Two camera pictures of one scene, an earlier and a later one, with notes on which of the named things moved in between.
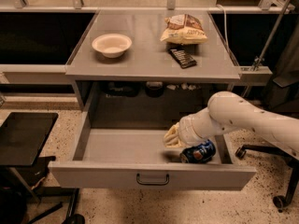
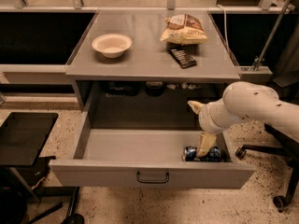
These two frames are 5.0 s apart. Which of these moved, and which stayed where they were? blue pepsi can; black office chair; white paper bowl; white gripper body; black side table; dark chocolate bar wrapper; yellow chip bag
Moved: blue pepsi can; white gripper body
Stayed: black office chair; white paper bowl; dark chocolate bar wrapper; yellow chip bag; black side table
